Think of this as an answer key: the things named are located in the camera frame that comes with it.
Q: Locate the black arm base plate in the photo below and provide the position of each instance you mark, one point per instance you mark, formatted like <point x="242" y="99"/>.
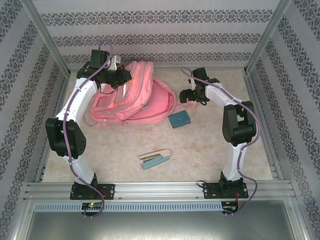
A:
<point x="108" y="191"/>
<point x="211" y="191"/>

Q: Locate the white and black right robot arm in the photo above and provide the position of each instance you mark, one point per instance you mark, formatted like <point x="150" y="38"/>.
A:
<point x="237" y="125"/>

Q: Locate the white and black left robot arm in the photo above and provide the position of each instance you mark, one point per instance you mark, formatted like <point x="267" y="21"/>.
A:
<point x="75" y="100"/>

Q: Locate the pink school backpack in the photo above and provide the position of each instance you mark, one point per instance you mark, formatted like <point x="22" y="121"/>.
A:
<point x="155" y="100"/>

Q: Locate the teal wallet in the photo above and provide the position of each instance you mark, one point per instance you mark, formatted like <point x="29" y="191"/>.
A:
<point x="178" y="120"/>

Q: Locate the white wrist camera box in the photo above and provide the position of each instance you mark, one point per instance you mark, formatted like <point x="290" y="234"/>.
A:
<point x="115" y="62"/>
<point x="193" y="85"/>

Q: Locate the blue and beige stapler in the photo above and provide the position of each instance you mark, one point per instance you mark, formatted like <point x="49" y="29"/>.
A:
<point x="155" y="162"/>

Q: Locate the aluminium mounting rail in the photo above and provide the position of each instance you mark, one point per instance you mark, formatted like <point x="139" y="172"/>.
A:
<point x="160" y="191"/>

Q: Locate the grey metal panel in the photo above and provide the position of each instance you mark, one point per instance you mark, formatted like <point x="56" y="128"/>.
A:
<point x="160" y="227"/>

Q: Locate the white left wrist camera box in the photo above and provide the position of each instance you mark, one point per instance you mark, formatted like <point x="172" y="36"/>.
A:
<point x="115" y="62"/>

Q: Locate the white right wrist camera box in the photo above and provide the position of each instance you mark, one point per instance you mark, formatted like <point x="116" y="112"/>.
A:
<point x="193" y="85"/>

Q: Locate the aluminium frame post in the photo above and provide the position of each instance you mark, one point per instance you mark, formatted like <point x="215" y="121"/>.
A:
<point x="45" y="32"/>
<point x="268" y="35"/>

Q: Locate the small circuit board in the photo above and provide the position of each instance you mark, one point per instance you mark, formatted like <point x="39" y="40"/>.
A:
<point x="230" y="207"/>
<point x="92" y="205"/>

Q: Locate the aluminium side rail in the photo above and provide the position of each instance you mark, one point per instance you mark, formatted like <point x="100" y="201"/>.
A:
<point x="42" y="172"/>
<point x="252" y="95"/>

